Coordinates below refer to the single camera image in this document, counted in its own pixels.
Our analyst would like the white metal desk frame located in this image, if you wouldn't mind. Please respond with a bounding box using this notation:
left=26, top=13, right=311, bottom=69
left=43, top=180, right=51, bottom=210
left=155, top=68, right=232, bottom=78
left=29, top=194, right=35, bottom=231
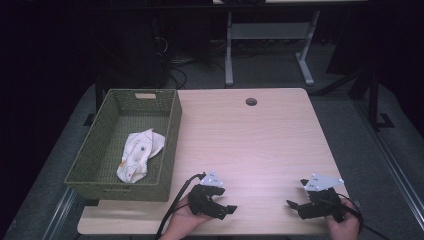
left=224, top=9, right=322, bottom=88

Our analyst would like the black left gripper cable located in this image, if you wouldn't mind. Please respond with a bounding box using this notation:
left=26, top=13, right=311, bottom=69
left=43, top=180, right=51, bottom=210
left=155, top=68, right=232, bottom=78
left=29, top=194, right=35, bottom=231
left=154, top=172, right=208, bottom=240

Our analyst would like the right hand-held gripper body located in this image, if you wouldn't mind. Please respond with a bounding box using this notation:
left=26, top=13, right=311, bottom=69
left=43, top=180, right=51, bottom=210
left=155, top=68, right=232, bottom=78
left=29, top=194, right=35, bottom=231
left=297, top=172, right=346, bottom=224

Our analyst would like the person's right hand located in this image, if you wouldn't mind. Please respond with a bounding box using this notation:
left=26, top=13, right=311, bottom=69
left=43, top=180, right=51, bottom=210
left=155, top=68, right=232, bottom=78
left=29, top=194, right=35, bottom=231
left=324, top=199, right=363, bottom=240

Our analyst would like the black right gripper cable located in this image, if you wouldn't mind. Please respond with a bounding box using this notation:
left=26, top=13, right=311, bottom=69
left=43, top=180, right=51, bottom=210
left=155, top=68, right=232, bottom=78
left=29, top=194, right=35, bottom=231
left=319, top=192, right=392, bottom=240

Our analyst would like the black metal stand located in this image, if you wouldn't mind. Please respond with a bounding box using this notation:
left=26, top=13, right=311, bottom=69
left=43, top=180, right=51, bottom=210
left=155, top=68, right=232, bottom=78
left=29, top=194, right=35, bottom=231
left=365, top=66, right=395, bottom=132

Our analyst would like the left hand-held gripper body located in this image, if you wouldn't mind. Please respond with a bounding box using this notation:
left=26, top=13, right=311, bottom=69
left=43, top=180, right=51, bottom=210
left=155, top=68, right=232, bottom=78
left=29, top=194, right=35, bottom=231
left=187, top=169, right=226, bottom=217

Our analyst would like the white patterned cloth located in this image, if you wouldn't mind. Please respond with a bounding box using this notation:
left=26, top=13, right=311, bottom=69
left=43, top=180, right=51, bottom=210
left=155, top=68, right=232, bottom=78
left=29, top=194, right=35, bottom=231
left=116, top=128, right=166, bottom=184

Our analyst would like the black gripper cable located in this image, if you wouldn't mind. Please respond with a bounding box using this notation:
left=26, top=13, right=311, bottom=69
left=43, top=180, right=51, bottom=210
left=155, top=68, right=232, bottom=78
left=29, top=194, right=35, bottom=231
left=154, top=172, right=208, bottom=240
left=319, top=192, right=392, bottom=240

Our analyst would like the tangle of floor cables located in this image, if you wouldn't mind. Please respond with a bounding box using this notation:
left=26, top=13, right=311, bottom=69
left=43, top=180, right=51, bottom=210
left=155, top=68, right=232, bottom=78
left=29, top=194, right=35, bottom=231
left=152, top=34, right=228, bottom=90

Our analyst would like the green woven basket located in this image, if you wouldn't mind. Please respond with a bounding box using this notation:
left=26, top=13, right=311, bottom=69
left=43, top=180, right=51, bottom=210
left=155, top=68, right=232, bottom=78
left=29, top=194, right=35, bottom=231
left=64, top=88, right=183, bottom=203

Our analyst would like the metal floor rail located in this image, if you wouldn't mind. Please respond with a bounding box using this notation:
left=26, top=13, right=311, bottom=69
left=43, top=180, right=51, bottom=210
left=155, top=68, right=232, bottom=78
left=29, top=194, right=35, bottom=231
left=355, top=99, right=424, bottom=232
left=42, top=186, right=78, bottom=240

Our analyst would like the person's left hand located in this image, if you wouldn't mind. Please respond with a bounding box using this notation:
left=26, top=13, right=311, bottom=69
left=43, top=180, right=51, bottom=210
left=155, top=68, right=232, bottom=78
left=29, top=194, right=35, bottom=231
left=159, top=194, right=215, bottom=240

